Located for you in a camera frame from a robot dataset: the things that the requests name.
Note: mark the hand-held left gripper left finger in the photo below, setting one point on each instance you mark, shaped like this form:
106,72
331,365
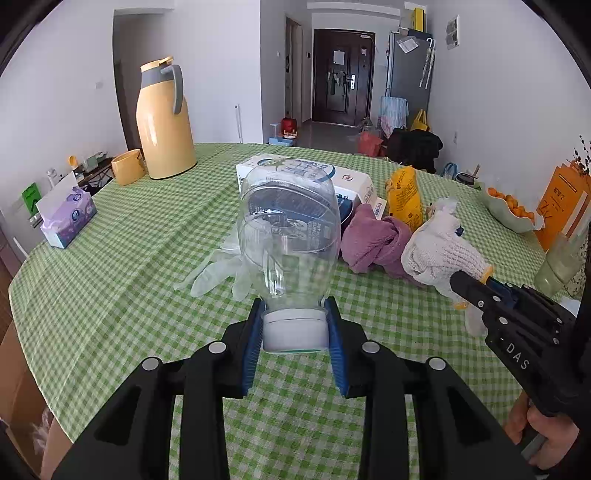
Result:
251,344

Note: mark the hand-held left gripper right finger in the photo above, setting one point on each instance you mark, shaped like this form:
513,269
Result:
335,353

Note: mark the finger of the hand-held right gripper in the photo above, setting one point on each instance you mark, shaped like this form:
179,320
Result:
503,290
471,290

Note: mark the white knitted glove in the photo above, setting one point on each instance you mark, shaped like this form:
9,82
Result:
438,254

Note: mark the clear plastic jar white lid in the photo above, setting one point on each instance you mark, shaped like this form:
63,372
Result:
288,258

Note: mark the white blue milk carton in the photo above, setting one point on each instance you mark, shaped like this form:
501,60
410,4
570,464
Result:
355,184

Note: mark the brown cardboard box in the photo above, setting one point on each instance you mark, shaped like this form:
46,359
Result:
21,392

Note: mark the person's right hand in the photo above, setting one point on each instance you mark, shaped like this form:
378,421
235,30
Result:
554,438

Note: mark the clear disposable glove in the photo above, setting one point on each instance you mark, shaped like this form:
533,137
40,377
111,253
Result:
212,277

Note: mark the white bowl of oranges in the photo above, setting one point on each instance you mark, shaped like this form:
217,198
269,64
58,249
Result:
512,212

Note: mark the orange paper bag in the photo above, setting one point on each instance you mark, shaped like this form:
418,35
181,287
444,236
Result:
565,203

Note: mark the purple cloth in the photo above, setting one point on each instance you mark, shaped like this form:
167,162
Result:
374,240

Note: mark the yellow snack bag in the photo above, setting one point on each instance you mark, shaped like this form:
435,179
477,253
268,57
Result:
404,198

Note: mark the green checked tablecloth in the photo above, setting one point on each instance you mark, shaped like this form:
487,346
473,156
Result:
138,263

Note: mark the black bag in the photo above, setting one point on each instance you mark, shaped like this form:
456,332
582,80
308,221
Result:
415,150

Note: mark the dried flower branches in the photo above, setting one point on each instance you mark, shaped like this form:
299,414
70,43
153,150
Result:
582,157

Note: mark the red bag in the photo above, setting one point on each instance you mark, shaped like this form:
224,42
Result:
369,144

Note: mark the light blue hanging cloth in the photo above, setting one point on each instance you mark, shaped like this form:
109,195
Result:
393,113

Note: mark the yellow mug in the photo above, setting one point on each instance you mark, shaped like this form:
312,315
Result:
128,168

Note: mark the purple tissue box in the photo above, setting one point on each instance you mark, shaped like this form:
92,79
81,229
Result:
69,219

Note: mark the black side table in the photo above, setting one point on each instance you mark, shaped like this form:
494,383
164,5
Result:
99,177

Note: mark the grey refrigerator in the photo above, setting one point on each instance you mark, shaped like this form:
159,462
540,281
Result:
406,74

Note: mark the yellow thermos jug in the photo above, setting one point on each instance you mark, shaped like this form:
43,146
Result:
161,134

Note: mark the white umbrella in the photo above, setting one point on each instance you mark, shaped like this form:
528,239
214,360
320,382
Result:
427,62

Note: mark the dark brown entrance door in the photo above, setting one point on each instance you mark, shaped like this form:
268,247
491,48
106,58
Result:
341,78

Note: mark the green box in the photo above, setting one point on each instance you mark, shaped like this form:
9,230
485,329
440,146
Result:
30,199

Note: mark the yellow box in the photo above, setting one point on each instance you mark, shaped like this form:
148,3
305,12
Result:
418,19

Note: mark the white wall breaker box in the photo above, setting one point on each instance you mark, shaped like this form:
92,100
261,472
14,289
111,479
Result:
453,32

